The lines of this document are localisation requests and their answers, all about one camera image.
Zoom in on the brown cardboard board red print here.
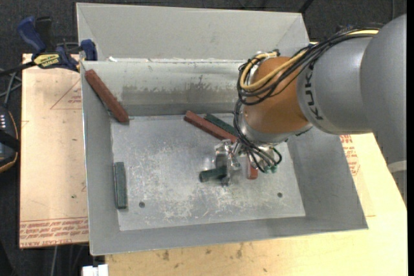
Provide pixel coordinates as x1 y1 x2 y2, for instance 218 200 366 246
19 53 376 249

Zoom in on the dark green block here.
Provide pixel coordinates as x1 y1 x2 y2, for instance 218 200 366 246
198 167 228 184
113 161 129 209
204 113 239 137

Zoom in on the grey metal bin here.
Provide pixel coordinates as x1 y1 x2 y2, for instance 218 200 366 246
76 2 369 256

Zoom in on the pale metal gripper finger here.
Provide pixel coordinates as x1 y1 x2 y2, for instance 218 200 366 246
222 162 242 187
214 145 230 170

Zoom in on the red-brown flat block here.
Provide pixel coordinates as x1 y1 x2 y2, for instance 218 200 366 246
183 110 240 144
246 154 259 180
84 69 131 123

